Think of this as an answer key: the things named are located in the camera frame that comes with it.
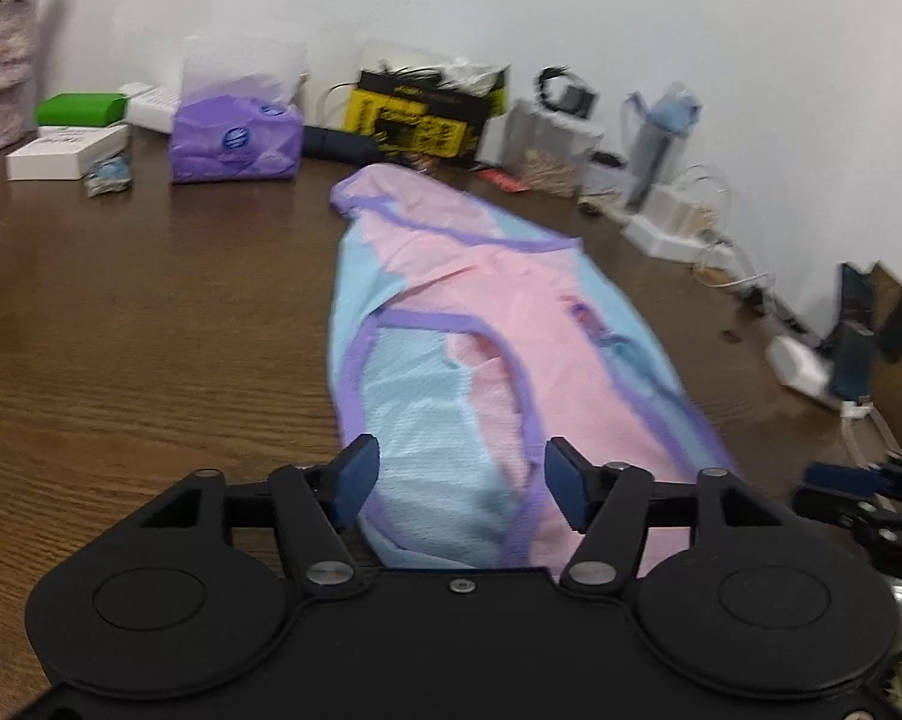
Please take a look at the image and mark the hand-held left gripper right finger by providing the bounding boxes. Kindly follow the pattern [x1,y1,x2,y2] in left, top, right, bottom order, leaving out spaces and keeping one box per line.
[544,437,797,601]

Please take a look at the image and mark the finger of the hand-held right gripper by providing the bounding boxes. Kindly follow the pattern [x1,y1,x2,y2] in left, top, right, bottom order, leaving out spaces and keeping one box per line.
[792,491,902,542]
[803,461,902,500]

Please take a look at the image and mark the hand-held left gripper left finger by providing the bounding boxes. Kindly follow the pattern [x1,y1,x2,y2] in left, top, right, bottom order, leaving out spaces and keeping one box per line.
[121,433,380,601]

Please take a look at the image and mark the pink and blue clothes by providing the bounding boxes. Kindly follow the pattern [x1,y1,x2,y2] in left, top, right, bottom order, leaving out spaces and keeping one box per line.
[329,163,737,578]

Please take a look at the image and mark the smartphone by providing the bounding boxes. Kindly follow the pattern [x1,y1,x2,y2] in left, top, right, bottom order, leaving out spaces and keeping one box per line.
[829,262,884,404]

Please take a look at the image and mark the white charger plug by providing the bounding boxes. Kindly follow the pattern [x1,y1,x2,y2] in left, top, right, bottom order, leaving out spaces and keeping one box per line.
[648,184,681,232]

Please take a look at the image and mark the red packet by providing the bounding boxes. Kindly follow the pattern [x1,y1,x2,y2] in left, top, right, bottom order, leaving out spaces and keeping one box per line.
[477,169,531,194]

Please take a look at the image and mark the small black-lidded jar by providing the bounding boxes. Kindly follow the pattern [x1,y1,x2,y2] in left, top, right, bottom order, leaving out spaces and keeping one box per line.
[582,152,633,201]

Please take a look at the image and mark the blue water bottle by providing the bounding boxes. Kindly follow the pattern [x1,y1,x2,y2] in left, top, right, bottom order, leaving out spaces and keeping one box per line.
[623,82,704,211]

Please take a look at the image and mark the purple tissue pack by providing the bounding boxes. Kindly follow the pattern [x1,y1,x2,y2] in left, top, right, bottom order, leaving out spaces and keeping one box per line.
[169,37,305,185]

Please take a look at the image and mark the yellow and black box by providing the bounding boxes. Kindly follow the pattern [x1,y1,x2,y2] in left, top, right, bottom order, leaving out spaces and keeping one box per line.
[344,60,510,167]

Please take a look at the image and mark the small blue packet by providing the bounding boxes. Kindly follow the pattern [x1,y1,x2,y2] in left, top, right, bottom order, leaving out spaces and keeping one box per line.
[85,154,135,198]

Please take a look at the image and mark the small white box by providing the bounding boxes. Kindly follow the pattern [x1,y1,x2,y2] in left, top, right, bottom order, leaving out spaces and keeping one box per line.
[124,84,183,134]

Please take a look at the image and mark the flat white box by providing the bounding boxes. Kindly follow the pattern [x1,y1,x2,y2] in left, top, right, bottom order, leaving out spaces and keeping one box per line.
[7,124,131,182]

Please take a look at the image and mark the green box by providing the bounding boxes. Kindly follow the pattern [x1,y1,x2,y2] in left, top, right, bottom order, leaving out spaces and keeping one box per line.
[37,92,129,127]

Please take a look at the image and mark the pink textured vase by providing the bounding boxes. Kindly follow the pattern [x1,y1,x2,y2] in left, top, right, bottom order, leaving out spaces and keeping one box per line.
[0,1,41,156]

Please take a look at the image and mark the white charging cable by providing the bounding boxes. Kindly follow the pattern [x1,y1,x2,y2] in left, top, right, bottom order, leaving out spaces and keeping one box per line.
[841,403,902,470]

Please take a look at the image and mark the bundle of cables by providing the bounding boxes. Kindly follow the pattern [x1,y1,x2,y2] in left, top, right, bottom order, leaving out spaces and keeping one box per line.
[692,165,808,335]

